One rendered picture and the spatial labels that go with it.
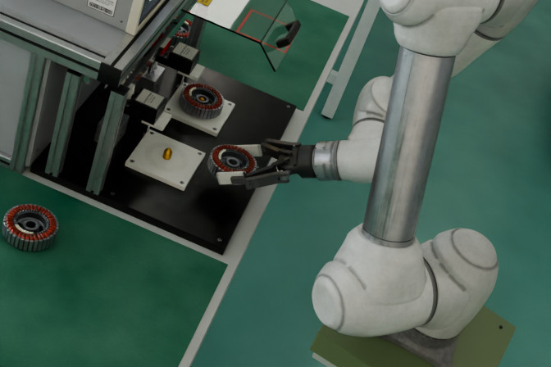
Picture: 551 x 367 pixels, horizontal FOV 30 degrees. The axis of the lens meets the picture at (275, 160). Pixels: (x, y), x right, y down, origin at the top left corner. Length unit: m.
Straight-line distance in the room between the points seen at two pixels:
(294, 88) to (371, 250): 1.04
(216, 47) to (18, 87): 0.86
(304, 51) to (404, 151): 1.25
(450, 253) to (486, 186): 2.20
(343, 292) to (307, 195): 1.85
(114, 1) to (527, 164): 2.66
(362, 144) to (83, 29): 0.64
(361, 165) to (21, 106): 0.73
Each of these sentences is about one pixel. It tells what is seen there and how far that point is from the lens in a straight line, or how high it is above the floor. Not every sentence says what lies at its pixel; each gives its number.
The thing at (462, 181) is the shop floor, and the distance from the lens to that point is 4.19.
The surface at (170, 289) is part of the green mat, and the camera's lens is 2.18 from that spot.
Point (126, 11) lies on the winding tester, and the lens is 2.18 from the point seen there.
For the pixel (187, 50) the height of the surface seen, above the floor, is 0.92.
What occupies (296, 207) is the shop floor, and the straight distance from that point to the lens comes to 3.69.
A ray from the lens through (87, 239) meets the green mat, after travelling 2.23.
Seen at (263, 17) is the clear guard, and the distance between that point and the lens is 2.51.
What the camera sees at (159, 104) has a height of 0.92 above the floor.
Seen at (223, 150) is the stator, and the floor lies 0.86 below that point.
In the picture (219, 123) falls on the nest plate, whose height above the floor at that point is 0.78.
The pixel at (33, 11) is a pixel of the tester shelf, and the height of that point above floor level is 1.11.
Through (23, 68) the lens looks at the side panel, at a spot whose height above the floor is 1.01.
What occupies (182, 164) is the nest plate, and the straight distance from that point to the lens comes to 2.43.
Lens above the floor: 2.30
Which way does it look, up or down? 37 degrees down
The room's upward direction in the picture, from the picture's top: 22 degrees clockwise
